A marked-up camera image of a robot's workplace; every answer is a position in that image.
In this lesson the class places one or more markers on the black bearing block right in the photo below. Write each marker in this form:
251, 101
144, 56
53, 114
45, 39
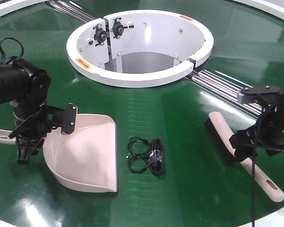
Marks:
118, 28

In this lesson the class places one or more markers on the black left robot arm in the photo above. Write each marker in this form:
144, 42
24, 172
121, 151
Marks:
26, 85

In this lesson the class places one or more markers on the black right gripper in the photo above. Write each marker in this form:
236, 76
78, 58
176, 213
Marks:
268, 132

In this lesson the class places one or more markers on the black bearing block left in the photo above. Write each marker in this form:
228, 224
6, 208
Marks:
100, 34

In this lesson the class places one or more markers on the steel conveyor rollers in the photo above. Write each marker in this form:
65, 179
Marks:
71, 10
219, 91

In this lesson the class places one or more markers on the green conveyor belt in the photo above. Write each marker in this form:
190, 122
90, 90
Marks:
170, 173

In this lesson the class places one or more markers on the steel conveyor rollers right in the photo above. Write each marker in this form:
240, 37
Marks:
219, 91

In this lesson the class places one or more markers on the steel conveyor rollers left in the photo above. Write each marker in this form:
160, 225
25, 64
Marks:
71, 10

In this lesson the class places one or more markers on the white outer conveyor rim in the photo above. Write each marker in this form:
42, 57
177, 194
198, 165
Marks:
273, 7

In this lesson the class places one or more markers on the pink plastic dustpan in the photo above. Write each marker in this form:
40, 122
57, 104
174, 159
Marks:
85, 160

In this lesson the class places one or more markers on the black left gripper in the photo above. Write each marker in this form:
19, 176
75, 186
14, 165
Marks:
32, 125

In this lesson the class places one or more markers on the black bearing block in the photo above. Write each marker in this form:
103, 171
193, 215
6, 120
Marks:
100, 34
118, 28

